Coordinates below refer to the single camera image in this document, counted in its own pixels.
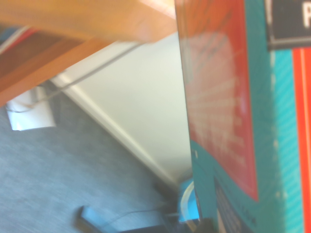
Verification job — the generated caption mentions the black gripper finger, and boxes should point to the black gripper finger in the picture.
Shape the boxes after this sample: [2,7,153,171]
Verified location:
[196,217,215,233]

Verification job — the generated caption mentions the turquoise paperback book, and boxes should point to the turquoise paperback book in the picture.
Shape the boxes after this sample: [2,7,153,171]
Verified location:
[174,0,311,233]

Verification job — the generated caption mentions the light blue cloth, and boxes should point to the light blue cloth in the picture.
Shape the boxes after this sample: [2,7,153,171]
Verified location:
[178,180,201,223]

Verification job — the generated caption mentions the white plastic box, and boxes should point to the white plastic box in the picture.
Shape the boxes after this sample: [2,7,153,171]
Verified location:
[6,86,56,132]

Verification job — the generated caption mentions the oak wooden bookshelf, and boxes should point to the oak wooden bookshelf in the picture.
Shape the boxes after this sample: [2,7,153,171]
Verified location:
[0,0,181,108]

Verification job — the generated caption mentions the red spine book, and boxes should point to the red spine book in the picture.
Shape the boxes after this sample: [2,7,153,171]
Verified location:
[0,26,39,56]

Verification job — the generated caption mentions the white power cable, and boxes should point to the white power cable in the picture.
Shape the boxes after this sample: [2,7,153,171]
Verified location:
[181,181,198,231]

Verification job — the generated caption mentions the thin grey wall cable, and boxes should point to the thin grey wall cable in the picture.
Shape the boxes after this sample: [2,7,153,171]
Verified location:
[14,43,141,114]

